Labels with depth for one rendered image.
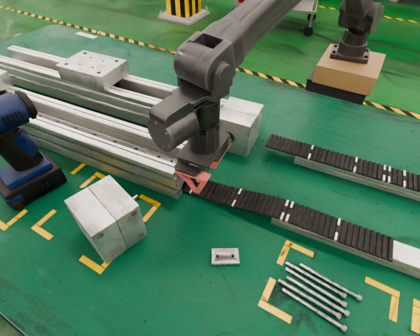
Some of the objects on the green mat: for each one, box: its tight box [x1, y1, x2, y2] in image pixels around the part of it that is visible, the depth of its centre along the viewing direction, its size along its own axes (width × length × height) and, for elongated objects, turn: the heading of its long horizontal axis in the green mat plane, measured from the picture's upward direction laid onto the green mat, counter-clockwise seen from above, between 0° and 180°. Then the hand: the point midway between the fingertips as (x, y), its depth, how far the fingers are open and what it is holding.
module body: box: [0, 86, 198, 199], centre depth 74 cm, size 80×10×8 cm, turn 65°
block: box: [64, 175, 147, 264], centre depth 54 cm, size 10×11×10 cm
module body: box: [0, 45, 227, 126], centre depth 86 cm, size 80×10×8 cm, turn 65°
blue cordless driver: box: [0, 90, 67, 211], centre depth 55 cm, size 8×20×22 cm, turn 137°
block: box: [219, 97, 264, 157], centre depth 73 cm, size 9×12×10 cm
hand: (205, 177), depth 61 cm, fingers open, 8 cm apart
